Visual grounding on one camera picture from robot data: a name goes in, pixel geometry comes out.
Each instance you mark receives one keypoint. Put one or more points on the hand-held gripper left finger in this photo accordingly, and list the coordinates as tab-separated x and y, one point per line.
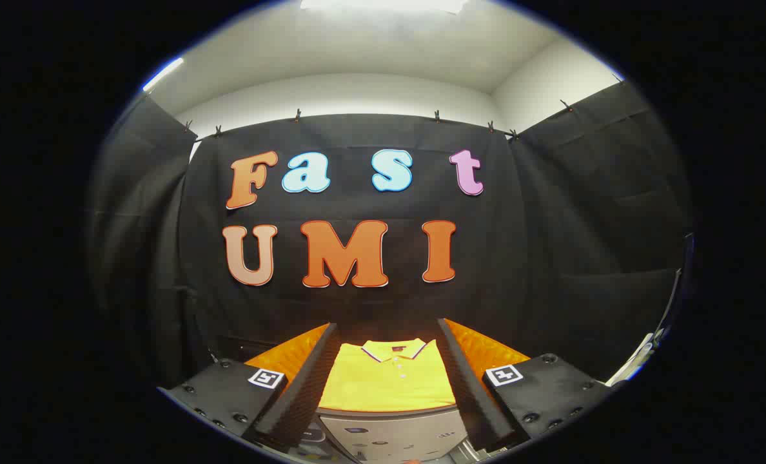
305	393

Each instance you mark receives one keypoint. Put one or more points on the yellow polo shirt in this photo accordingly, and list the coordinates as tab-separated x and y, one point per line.
386	386

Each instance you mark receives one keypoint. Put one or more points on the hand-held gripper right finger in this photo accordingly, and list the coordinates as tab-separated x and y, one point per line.
467	386

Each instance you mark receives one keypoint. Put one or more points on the white sheet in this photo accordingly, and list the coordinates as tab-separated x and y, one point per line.
641	353

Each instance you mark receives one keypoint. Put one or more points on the row of black cloth clips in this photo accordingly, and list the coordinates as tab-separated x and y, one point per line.
298	116

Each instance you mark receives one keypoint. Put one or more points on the black side curtain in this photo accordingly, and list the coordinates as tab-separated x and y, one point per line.
138	245
602	212

